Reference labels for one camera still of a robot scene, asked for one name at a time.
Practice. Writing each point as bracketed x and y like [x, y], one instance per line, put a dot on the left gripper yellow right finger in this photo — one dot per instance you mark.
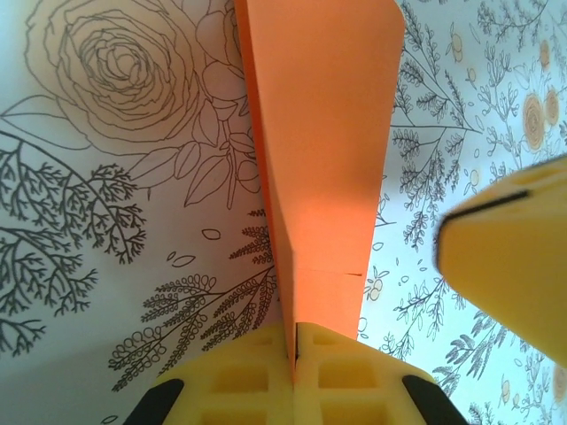
[354, 385]

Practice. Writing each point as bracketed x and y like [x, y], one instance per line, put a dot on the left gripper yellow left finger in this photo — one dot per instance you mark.
[239, 385]

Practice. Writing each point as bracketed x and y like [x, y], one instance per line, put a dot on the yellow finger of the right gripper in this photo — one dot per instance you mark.
[514, 274]
[536, 177]

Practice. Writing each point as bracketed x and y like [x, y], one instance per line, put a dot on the orange cloth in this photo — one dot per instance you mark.
[323, 155]

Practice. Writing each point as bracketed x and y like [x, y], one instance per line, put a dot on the floral table cover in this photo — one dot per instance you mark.
[111, 177]

